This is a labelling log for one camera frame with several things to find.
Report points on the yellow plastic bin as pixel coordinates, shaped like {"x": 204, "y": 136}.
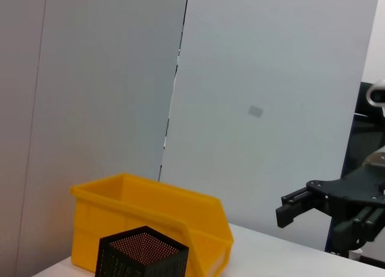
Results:
{"x": 120, "y": 208}

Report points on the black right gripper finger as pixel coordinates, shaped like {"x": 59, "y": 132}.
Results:
{"x": 291, "y": 211}
{"x": 361, "y": 226}

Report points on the black mesh pen holder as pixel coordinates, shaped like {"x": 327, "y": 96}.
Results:
{"x": 141, "y": 256}

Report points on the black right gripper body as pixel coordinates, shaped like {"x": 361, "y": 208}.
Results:
{"x": 349, "y": 202}

